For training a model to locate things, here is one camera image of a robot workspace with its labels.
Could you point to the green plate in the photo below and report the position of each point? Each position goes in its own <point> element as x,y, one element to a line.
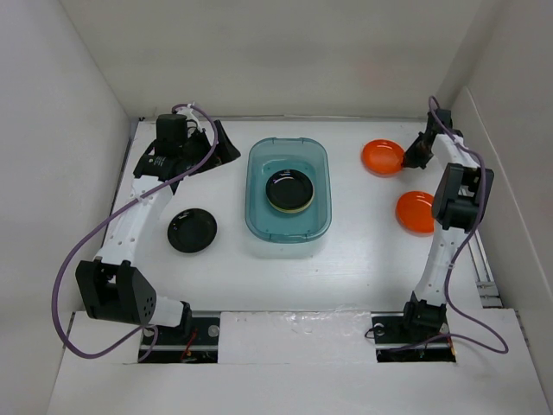
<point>295,210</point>

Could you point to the teal transparent plastic bin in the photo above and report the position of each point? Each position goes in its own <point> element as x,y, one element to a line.
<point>270,155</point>

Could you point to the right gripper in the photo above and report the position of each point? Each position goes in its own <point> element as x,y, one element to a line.
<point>411,159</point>

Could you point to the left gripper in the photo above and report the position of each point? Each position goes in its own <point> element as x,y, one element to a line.
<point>225,151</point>

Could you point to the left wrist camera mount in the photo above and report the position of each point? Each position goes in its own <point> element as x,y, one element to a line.
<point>189,110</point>

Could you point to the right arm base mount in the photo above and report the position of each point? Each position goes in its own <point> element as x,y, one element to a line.
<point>396,344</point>

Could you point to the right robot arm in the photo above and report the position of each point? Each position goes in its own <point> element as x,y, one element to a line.
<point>421,317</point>

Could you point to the black plate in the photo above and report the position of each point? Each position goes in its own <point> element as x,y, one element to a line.
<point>192,230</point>
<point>289,188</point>

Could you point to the orange plate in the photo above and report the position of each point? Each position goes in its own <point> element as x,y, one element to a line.
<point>414,212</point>
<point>383,157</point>

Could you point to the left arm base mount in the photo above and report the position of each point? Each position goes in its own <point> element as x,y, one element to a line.
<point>200,346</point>

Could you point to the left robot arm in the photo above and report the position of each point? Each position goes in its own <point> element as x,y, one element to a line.
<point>112,286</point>

